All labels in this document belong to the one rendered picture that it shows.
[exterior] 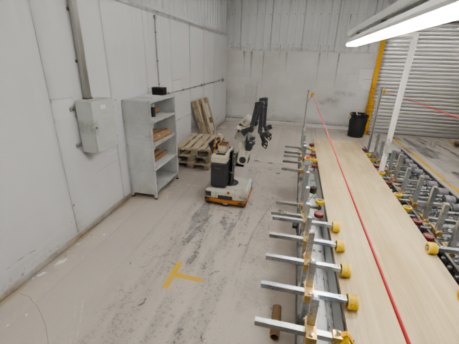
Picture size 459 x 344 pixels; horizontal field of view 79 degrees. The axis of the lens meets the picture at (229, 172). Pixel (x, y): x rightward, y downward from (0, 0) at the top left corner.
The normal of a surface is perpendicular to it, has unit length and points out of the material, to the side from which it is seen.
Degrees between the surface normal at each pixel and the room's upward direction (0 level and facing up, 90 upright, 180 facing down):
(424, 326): 0
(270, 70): 90
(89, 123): 90
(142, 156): 90
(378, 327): 0
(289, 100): 90
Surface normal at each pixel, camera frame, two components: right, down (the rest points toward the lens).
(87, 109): -0.23, 0.36
